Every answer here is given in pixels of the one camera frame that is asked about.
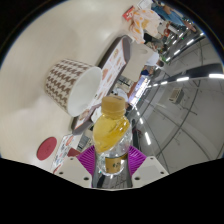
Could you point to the ceiling air conditioner unit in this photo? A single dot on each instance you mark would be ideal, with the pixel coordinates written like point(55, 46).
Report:
point(175, 95)

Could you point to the group of ceiling lights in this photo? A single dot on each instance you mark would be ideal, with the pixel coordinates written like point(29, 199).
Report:
point(215, 76)

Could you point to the crumpled orange food wrapper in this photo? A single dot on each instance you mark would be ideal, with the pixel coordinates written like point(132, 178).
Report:
point(143, 23)

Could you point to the person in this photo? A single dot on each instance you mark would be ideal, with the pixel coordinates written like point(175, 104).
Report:
point(166, 11)

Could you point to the dark food tray with paper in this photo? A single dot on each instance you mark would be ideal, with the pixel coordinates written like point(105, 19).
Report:
point(111, 63)

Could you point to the clear bottle with yellow drink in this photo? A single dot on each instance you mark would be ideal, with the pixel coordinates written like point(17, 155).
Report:
point(111, 133)

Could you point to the flat round red coaster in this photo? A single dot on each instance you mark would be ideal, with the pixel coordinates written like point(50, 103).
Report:
point(46, 148)

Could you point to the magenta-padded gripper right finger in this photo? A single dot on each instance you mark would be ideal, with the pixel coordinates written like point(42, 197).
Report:
point(136, 160)

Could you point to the beige wooden chair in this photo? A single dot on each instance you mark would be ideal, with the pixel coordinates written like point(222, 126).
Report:
point(137, 61)

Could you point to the white cup with brown pattern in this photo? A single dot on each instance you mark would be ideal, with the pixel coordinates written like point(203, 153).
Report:
point(66, 83)

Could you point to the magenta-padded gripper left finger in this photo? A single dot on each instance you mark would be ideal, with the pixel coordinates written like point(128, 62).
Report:
point(85, 160)

